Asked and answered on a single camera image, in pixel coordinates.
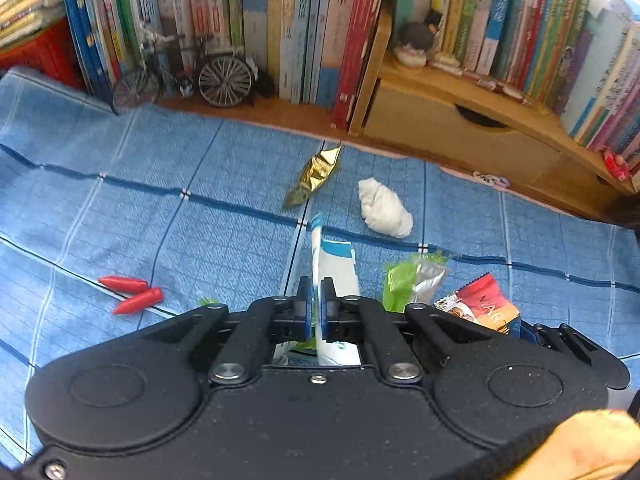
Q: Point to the row of tall upright books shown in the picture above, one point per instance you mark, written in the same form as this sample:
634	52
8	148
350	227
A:
250	10

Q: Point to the row of colourful upright books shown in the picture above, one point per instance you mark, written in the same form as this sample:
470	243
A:
500	20

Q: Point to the red snack wrapper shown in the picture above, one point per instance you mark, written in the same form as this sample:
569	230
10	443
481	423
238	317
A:
480	302

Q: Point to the white blue packet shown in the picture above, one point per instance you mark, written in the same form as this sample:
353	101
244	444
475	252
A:
335	270

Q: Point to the blue checked cloth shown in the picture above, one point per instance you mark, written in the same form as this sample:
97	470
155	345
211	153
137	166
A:
150	220

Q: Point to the small pink patterned wrapper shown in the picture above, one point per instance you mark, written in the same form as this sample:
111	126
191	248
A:
492	179

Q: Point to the small dark-haired figurine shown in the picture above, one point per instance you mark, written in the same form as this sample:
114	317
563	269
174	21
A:
415	42

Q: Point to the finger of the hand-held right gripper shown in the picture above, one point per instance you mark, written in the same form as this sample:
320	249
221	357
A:
526	331
595	355

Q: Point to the pink white candy strip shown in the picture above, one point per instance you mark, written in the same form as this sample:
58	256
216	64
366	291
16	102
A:
480	80

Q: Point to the green plastic wrapper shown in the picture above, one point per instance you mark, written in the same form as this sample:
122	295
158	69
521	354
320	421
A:
209	303

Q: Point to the white tissue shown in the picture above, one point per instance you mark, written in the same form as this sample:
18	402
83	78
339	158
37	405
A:
385	210

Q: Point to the person's left hand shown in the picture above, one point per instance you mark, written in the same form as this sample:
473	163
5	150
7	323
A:
595	447

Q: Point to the gold wrapper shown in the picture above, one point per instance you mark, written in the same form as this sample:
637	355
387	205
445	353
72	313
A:
315	175

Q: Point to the red plastic crate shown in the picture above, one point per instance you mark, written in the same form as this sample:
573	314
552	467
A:
45	57

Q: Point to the miniature bicycle model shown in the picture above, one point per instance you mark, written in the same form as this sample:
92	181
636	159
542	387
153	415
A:
225	80

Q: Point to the row of pale blue books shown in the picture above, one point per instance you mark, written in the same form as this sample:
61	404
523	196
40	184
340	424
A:
600	85

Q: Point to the stack of flat books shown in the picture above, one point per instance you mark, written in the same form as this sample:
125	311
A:
25	0

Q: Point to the silver green wrapper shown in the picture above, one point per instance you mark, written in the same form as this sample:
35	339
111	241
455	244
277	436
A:
415	280

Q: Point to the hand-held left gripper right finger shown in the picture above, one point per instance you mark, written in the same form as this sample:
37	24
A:
325	310

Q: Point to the red chili pepper pair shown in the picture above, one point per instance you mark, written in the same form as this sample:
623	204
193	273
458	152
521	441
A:
140	301

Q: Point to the wooden drawer shelf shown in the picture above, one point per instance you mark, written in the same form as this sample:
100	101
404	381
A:
440	130

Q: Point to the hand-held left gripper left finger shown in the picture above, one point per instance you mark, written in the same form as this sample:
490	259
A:
304	310

